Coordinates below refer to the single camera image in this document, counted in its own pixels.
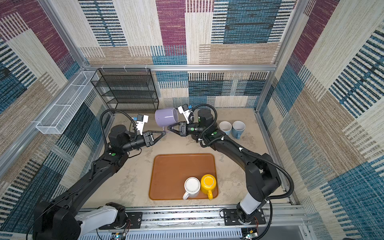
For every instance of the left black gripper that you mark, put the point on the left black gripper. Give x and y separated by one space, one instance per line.
148 134

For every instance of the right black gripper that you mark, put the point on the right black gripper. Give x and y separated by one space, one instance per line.
182 129

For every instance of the purple mug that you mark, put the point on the purple mug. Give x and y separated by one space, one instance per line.
166 117

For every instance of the light blue mug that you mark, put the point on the light blue mug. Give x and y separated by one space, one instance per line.
226 127

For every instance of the white mug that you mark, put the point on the white mug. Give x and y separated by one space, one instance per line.
192 188

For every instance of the yellow mug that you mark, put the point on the yellow mug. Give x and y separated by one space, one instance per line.
208 185

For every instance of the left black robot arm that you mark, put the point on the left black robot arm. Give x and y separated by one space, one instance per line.
59 218

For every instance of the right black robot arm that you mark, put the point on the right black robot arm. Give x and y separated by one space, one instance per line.
265 180

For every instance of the brown plastic tray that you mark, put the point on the brown plastic tray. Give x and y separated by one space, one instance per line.
172 170

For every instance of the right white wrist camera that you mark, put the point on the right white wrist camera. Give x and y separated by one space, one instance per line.
185 110

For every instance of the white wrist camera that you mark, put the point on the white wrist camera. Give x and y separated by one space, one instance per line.
140 122
185 110

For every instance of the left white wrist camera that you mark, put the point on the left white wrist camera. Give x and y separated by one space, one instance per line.
140 122

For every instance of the black wire shelf rack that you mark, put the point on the black wire shelf rack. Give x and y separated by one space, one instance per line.
130 90

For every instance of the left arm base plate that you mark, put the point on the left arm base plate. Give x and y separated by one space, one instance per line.
132 220

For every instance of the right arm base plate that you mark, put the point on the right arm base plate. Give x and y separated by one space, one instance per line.
231 218

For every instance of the white wire mesh basket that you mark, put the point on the white wire mesh basket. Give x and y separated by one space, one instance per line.
59 116

